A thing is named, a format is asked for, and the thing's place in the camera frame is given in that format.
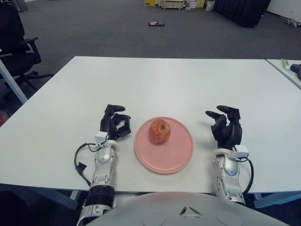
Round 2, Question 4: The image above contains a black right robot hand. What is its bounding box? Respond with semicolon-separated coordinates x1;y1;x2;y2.
205;105;243;149

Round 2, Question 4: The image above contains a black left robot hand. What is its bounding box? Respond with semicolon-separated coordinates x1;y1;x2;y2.
100;104;132;142

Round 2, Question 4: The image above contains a red yellow apple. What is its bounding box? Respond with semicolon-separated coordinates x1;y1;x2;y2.
149;119;171;145

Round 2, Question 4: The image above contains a pink round plate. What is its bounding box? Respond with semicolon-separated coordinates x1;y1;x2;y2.
134;117;194;174

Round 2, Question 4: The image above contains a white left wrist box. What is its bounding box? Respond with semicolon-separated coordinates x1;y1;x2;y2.
95;132;109;145

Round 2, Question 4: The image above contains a grey white robot torso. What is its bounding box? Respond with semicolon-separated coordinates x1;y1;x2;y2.
77;192;290;226

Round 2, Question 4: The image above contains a white slanted table leg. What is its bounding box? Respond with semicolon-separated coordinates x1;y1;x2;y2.
0;58;28;104

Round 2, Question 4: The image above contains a red black floor object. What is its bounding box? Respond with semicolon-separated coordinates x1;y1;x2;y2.
0;109;11;125

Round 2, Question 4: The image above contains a black office chair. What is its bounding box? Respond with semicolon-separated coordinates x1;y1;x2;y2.
0;2;54;99

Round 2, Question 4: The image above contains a black curtain partition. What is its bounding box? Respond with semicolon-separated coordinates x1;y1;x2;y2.
213;0;271;28

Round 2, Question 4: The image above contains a grey robot dog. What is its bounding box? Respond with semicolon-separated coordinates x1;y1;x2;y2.
285;18;301;28

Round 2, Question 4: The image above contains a wooden crate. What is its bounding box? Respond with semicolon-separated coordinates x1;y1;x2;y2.
161;0;185;10

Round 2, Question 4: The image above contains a grey bin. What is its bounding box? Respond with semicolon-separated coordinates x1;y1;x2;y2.
16;0;29;12

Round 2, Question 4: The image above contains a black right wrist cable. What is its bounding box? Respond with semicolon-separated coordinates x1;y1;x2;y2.
235;156;255;195

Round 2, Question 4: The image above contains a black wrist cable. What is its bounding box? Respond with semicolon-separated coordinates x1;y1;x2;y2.
74;142;102;186
235;156;255;195

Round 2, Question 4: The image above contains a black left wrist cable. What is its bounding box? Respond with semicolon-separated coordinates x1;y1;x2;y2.
74;142;102;186

